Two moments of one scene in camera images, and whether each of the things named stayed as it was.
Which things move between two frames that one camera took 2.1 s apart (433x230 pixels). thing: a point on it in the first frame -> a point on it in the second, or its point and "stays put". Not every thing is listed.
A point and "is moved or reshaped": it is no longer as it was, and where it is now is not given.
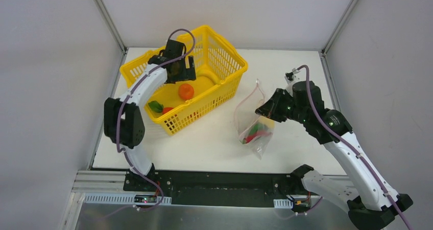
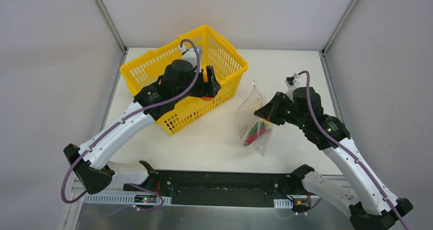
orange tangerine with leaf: [186, 91] is moved or reshaped
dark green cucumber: [258, 127] stays put
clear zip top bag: [254, 129] stays put
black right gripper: [277, 103] stays put
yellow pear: [268, 122] stays put
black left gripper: [186, 71] -> [210, 84]
